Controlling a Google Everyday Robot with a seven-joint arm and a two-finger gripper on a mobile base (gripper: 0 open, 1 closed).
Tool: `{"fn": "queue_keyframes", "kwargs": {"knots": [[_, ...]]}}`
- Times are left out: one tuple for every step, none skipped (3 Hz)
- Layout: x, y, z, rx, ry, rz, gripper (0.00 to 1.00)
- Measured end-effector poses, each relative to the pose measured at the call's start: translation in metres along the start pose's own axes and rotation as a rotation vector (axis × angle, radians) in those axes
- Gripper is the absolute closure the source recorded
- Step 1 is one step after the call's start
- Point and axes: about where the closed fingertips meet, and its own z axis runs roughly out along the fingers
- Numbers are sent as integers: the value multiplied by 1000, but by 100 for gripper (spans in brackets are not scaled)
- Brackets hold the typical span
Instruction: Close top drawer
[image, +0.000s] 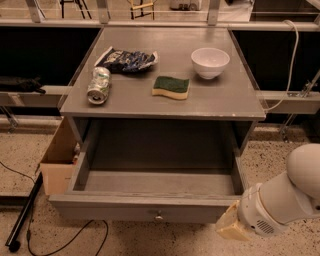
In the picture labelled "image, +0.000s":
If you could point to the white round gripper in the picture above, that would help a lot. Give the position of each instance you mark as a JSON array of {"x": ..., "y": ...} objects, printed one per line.
[{"x": 256, "y": 211}]

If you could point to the grey top drawer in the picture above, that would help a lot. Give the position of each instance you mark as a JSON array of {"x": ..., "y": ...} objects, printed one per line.
[{"x": 185, "y": 171}]

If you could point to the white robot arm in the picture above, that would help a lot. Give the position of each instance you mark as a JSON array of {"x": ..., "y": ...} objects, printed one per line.
[{"x": 266, "y": 209}]

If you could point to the grey wooden drawer cabinet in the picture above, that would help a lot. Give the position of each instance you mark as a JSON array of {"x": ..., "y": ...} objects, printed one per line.
[{"x": 230, "y": 96}]

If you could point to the green yellow sponge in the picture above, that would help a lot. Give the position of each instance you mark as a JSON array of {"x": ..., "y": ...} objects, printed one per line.
[{"x": 171, "y": 87}]

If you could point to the white ceramic bowl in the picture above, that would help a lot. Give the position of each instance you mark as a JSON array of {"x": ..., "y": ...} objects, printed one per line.
[{"x": 209, "y": 62}]

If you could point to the cardboard box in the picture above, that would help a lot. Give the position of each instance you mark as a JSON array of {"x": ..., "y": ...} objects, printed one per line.
[{"x": 58, "y": 162}]

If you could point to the crushed silver green can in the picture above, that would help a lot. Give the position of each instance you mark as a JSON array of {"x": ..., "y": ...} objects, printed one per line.
[{"x": 99, "y": 87}]

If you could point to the blue crumpled chip bag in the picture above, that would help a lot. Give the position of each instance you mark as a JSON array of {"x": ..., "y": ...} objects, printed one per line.
[{"x": 121, "y": 61}]

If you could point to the black rod on floor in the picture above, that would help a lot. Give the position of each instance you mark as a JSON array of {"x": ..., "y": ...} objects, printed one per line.
[{"x": 26, "y": 203}]

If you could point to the yellow chair in background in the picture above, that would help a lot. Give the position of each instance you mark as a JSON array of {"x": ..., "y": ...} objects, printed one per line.
[{"x": 142, "y": 8}]

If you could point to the black cloth on rail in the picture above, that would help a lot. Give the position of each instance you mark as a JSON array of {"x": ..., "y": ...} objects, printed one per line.
[{"x": 19, "y": 84}]

